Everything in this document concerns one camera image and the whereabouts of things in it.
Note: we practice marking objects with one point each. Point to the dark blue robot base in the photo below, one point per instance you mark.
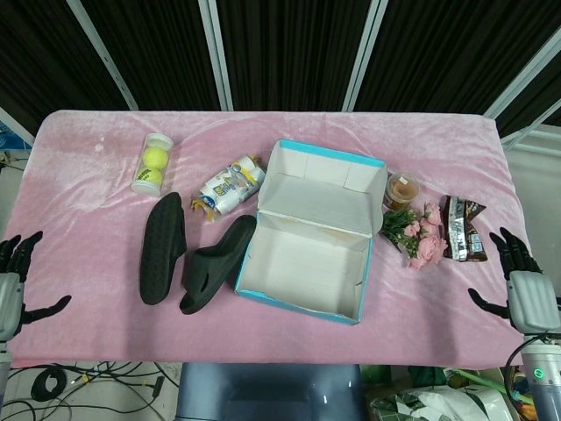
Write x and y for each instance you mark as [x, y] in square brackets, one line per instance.
[271, 394]

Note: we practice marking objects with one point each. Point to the white frame post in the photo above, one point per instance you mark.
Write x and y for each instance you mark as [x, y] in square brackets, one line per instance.
[523, 76]
[103, 54]
[364, 52]
[215, 52]

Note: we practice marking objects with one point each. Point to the clear cup with brown food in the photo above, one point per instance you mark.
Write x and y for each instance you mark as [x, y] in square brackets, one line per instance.
[399, 192]

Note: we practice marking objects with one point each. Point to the clear tennis ball tube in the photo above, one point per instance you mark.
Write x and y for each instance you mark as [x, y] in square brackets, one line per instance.
[153, 164]

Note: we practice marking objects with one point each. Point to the yellow tennis ball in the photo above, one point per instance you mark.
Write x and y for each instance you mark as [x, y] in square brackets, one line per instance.
[149, 176]
[156, 159]

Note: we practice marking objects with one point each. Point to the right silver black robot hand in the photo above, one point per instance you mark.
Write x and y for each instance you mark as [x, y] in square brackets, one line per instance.
[534, 302]

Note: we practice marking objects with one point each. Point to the pink velvet tablecloth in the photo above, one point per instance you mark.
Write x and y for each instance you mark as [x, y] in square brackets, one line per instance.
[87, 263]

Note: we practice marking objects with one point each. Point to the blue cardboard shoe box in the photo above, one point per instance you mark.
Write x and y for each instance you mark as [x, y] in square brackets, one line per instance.
[307, 263]

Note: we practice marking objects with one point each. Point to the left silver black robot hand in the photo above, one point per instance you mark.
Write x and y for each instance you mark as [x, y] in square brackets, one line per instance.
[9, 302]

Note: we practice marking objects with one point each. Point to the black pleated curtain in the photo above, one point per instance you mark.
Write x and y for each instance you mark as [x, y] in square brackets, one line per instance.
[285, 52]

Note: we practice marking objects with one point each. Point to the black rubber slipper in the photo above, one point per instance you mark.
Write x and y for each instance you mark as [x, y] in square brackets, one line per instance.
[210, 267]
[160, 254]

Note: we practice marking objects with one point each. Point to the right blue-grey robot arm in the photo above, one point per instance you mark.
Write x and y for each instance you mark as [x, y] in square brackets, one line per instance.
[541, 359]

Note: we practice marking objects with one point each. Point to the brown silver snack bag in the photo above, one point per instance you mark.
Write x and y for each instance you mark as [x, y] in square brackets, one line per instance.
[464, 232]

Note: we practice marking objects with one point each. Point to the white bag with green leaves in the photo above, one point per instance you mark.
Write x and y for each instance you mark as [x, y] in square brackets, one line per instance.
[438, 405]

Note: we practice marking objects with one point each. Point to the pink flower bouquet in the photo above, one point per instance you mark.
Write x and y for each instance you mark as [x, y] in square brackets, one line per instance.
[421, 241]

